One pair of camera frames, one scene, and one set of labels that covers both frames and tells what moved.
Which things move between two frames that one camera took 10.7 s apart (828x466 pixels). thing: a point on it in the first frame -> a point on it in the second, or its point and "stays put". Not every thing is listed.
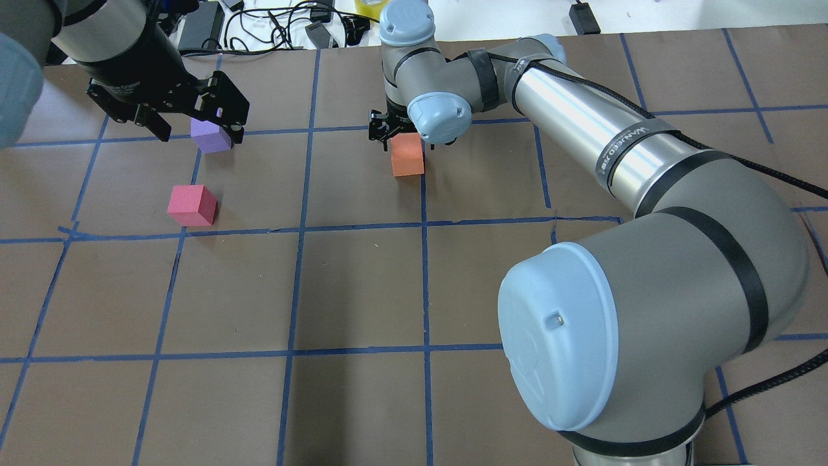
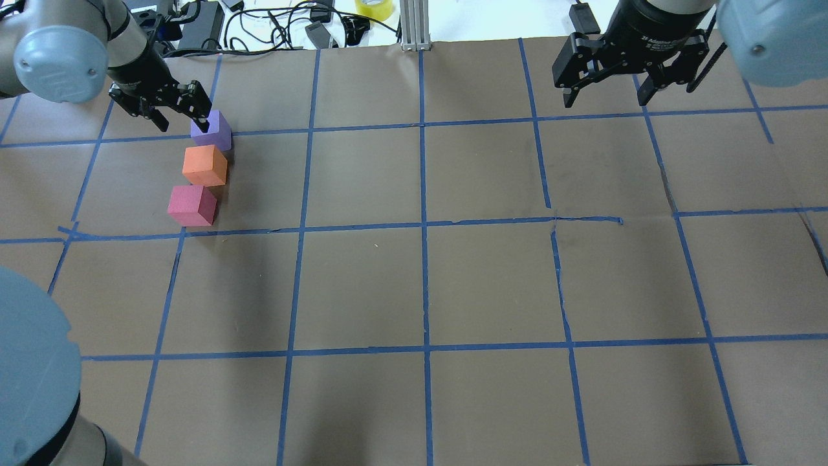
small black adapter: x=584 y=19 stays put
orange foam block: x=407 y=154 -> x=204 y=166
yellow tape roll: x=372 y=11 stays put
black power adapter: x=202 y=28 stays put
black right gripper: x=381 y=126 -> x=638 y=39
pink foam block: x=193 y=205 stays put
